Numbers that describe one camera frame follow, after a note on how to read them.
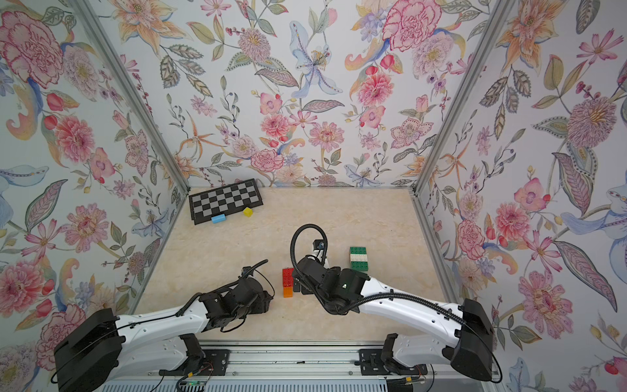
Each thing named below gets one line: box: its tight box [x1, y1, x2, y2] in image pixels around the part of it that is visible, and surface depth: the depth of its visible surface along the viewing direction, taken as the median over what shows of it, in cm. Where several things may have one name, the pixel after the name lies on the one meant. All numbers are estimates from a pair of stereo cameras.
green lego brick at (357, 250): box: [349, 246, 367, 254], surface depth 97 cm
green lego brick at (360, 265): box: [351, 261, 369, 272], surface depth 94 cm
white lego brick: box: [349, 253, 369, 263], surface depth 95 cm
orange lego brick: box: [283, 286, 294, 299], surface depth 89 cm
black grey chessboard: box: [188, 178, 264, 226], surface depth 115 cm
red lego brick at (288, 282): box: [282, 276, 295, 288], surface depth 90 cm
